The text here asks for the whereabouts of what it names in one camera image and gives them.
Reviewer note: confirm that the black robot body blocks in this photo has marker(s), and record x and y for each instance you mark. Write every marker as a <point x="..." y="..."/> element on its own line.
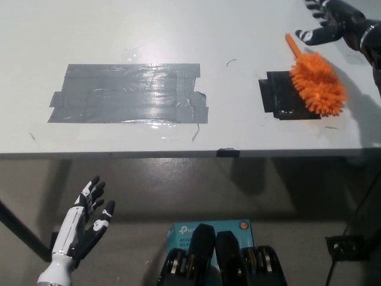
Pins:
<point x="221" y="259"/>

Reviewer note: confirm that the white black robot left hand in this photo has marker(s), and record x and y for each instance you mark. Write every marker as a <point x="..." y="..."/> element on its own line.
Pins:
<point x="89" y="226"/>

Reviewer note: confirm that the teal tp-link router box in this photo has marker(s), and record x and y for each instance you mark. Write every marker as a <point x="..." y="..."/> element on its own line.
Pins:
<point x="180" y="235"/>

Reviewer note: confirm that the orange spiky duster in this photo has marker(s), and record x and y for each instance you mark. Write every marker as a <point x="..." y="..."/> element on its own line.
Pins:
<point x="318" y="85"/>

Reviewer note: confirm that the black tape square patch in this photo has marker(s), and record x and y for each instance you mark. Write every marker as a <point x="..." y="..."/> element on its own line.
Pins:
<point x="279" y="98"/>

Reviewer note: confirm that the grey duct tape patch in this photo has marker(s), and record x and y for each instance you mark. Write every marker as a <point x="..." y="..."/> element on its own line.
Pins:
<point x="128" y="93"/>

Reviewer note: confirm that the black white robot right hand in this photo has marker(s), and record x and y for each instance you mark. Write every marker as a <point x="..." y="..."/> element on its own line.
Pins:
<point x="336" y="24"/>

